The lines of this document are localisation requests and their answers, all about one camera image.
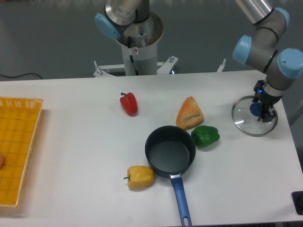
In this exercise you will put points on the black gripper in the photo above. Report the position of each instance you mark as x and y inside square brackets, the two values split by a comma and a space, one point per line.
[265, 96]

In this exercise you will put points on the glass lid with blue knob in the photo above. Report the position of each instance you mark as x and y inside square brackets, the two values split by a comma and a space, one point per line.
[245, 115]

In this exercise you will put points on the green bell pepper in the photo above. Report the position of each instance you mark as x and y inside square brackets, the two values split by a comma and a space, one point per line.
[205, 135]

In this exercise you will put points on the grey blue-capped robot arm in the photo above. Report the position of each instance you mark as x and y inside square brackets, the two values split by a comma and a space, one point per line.
[257, 51]

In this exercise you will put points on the orange bread wedge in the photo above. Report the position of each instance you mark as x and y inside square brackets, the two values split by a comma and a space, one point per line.
[190, 115]

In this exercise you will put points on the black box at table edge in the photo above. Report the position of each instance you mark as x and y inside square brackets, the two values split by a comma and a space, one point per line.
[298, 201]

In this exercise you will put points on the red bell pepper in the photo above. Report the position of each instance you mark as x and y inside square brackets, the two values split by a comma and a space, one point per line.
[129, 103]

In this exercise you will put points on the yellow bell pepper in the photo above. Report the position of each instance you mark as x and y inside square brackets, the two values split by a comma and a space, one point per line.
[139, 177]

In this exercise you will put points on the yellow woven basket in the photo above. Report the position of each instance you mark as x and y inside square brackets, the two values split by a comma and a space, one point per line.
[19, 118]

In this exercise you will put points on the black saucepan with blue handle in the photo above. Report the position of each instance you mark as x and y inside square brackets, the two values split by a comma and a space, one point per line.
[170, 151]

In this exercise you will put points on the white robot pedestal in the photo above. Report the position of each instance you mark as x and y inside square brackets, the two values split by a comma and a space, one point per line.
[139, 47]

